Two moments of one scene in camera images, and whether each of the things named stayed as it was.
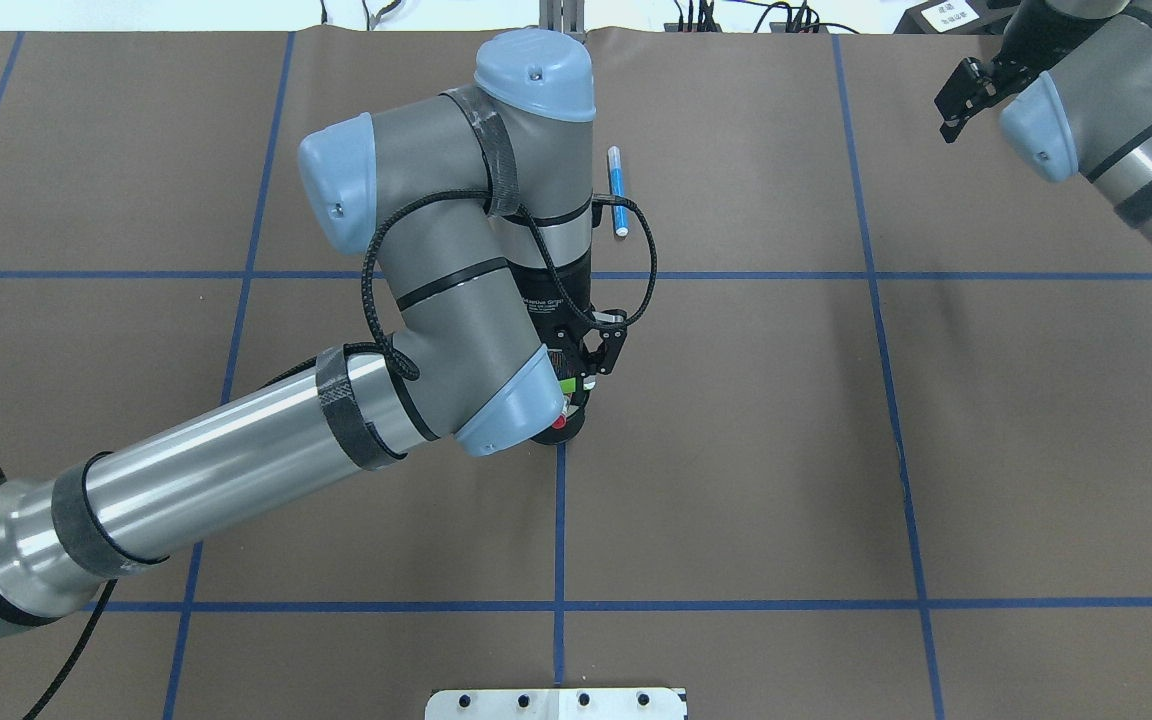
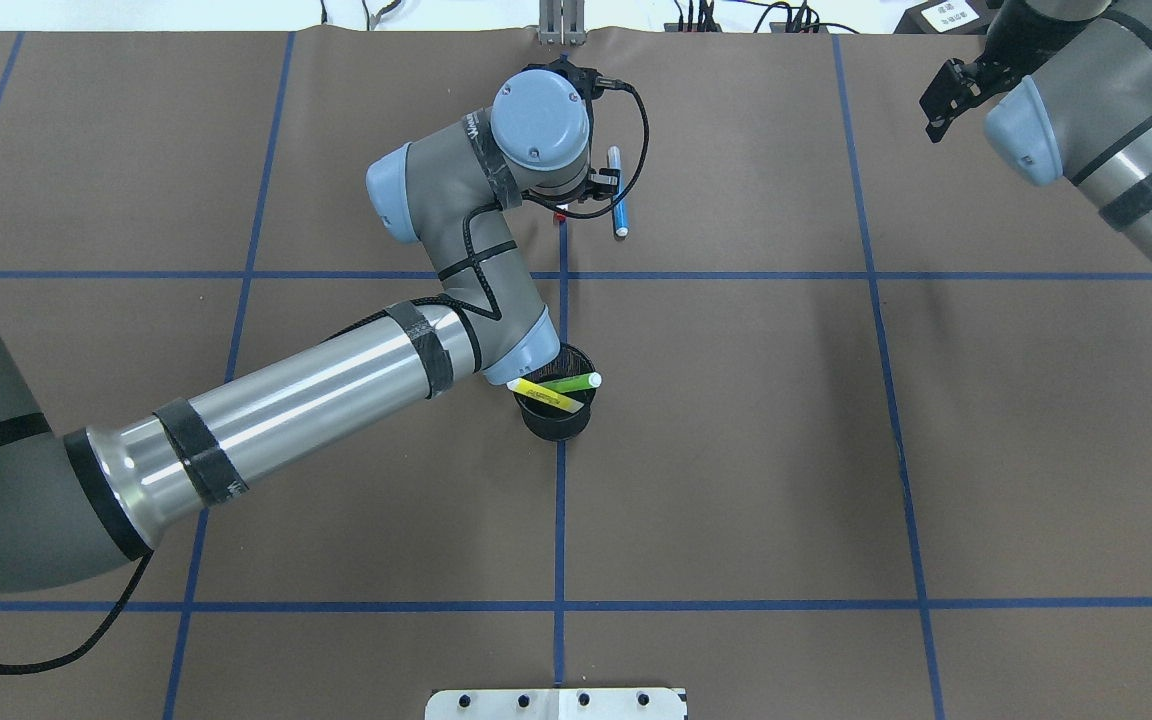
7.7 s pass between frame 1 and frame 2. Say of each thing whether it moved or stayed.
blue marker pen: stayed
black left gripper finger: moved
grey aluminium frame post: stayed
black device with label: stayed
